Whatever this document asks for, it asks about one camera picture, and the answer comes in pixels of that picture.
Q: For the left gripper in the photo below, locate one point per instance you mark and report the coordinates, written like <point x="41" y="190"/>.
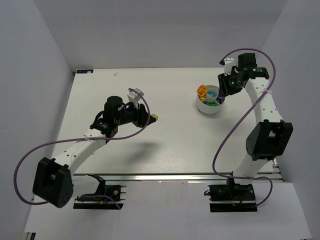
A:
<point x="142" y="115"/>

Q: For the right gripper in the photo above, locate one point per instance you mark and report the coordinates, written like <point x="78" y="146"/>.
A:
<point x="223" y="85"/>

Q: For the yellow-green small lego half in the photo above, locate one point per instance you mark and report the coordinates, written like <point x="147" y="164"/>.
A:
<point x="155" y="116"/>

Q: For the purple lego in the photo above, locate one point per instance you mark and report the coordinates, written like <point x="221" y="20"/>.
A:
<point x="220" y="100"/>

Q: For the green arch lego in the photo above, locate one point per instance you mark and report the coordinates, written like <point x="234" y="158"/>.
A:
<point x="212" y="104"/>

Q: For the yellow butterfly lego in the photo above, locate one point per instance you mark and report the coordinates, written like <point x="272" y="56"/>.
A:
<point x="202" y="92"/>

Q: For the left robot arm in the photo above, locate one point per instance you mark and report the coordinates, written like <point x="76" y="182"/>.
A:
<point x="55" y="180"/>

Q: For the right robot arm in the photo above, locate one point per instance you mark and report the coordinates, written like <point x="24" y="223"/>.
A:
<point x="271" y="134"/>

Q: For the white round divided container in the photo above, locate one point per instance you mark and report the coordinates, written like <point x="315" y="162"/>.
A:
<point x="201" y="104"/>

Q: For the blue label left corner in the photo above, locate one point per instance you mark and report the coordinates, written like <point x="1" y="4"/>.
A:
<point x="84" y="71"/>

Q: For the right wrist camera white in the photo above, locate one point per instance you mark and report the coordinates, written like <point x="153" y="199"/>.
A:
<point x="228" y="63"/>

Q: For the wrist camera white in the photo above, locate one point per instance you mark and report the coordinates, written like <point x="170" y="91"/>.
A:
<point x="134" y="96"/>
<point x="228" y="63"/>

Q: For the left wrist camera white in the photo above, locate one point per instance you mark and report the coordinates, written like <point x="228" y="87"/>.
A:
<point x="134" y="96"/>

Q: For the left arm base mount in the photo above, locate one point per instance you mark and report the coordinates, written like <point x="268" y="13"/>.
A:
<point x="92" y="192"/>

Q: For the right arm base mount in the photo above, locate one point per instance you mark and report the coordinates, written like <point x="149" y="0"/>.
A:
<point x="231" y="198"/>

